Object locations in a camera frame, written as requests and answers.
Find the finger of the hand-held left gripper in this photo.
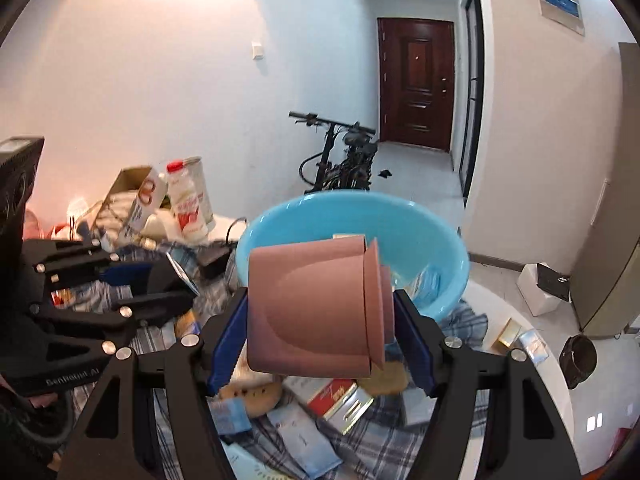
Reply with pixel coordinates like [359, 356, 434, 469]
[27, 287, 196, 356]
[32, 247, 173, 293]

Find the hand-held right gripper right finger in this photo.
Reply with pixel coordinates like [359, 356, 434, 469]
[392, 287, 583, 480]

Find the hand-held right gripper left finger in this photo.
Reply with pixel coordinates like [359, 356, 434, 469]
[65, 287, 251, 480]

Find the light blue striped packet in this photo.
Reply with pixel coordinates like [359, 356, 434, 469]
[165, 252, 201, 296]

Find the light blue plastic basin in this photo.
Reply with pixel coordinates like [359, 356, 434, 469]
[235, 191, 471, 325]

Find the person's left hand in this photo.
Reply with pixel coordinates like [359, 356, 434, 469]
[20, 391, 63, 411]

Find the round tan disc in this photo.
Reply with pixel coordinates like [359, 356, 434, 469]
[220, 380, 283, 418]

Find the black power adapter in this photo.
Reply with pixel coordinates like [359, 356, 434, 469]
[197, 245, 233, 278]

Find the open cardboard box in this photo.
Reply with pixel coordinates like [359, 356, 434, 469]
[102, 165, 168, 248]

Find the white milk carton red cap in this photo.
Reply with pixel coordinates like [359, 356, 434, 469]
[166, 156, 217, 243]

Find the small gold box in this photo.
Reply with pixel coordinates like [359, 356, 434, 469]
[490, 317, 523, 356]

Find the gold foil box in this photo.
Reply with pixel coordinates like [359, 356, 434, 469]
[306, 379, 375, 435]

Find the blue plaid shirt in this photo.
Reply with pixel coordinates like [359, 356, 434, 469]
[50, 242, 491, 480]

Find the white flat packet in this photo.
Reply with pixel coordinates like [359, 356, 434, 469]
[267, 405, 341, 478]

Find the light blue small box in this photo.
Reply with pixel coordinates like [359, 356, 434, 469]
[517, 329, 548, 366]

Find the white floor box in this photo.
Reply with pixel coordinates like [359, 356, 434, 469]
[516, 262, 571, 317]

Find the black bag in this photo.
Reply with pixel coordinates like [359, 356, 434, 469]
[536, 262, 572, 303]

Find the black trash bin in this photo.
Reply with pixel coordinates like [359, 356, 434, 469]
[559, 334, 598, 390]

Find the black folding bicycle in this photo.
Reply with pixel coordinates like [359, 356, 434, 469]
[289, 111, 379, 195]

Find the black framed glass door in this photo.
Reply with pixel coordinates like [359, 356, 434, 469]
[459, 0, 485, 201]

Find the beige refrigerator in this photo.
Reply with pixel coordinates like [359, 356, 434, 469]
[570, 42, 640, 338]

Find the dark red entrance door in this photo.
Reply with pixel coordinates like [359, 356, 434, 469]
[377, 17, 455, 153]

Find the thin black cable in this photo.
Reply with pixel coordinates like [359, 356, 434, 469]
[225, 216, 248, 246]

